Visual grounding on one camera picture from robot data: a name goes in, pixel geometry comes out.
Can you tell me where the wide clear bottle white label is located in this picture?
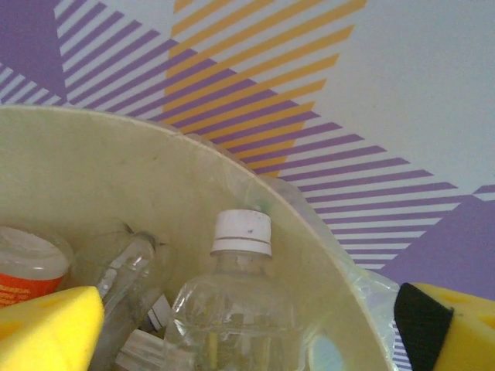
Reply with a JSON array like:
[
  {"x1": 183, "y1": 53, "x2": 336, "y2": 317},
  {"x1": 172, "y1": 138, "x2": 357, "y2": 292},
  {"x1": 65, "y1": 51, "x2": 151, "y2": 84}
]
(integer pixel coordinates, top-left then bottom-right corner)
[{"x1": 162, "y1": 208, "x2": 322, "y2": 371}]

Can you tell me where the small orange label bottle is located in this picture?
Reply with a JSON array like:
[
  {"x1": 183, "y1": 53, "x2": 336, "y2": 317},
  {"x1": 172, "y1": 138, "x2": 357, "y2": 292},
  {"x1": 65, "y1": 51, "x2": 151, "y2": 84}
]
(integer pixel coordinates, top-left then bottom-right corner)
[{"x1": 0, "y1": 226, "x2": 74, "y2": 310}]

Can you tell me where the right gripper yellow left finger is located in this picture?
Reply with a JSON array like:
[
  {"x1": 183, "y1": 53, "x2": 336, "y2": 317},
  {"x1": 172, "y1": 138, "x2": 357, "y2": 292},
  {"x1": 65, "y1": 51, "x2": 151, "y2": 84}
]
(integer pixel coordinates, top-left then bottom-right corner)
[{"x1": 0, "y1": 285, "x2": 106, "y2": 371}]

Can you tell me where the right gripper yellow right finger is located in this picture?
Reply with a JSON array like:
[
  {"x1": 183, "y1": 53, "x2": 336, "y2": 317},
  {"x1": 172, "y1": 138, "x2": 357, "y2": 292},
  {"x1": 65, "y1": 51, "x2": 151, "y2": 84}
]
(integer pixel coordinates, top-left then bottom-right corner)
[{"x1": 392, "y1": 281, "x2": 495, "y2": 371}]

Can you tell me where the slim clear plastic bottle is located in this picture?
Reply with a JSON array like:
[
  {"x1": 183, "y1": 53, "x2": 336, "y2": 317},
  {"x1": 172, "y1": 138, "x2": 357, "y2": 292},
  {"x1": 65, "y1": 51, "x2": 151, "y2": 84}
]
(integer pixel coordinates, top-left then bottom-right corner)
[{"x1": 92, "y1": 230, "x2": 175, "y2": 371}]

